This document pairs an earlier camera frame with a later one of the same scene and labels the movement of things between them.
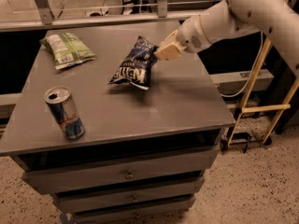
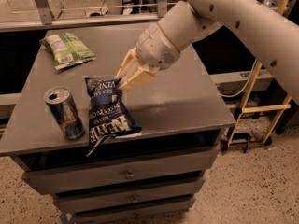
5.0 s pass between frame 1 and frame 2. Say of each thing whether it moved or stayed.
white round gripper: moved
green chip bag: stayed
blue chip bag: moved
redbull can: stayed
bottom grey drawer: stayed
